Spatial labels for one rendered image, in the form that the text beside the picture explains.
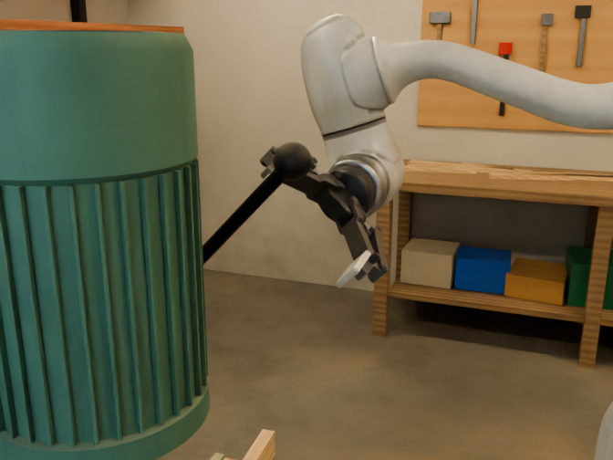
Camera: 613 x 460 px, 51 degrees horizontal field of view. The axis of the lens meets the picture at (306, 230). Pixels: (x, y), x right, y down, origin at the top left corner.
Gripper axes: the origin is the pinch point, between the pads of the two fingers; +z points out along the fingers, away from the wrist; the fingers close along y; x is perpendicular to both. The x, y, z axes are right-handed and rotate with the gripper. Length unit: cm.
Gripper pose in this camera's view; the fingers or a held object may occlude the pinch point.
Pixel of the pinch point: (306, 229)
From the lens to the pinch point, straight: 70.8
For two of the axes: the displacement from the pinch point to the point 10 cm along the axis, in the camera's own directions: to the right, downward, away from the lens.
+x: 6.7, -6.3, -4.0
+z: -3.0, 2.6, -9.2
